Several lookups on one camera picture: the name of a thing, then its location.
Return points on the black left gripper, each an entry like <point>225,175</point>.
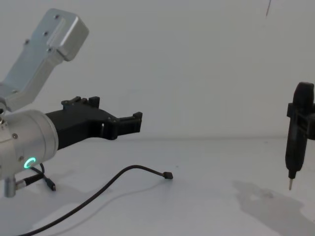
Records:
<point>81,125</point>

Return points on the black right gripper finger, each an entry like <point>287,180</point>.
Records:
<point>308,125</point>

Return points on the white table cloth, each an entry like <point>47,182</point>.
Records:
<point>172,209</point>

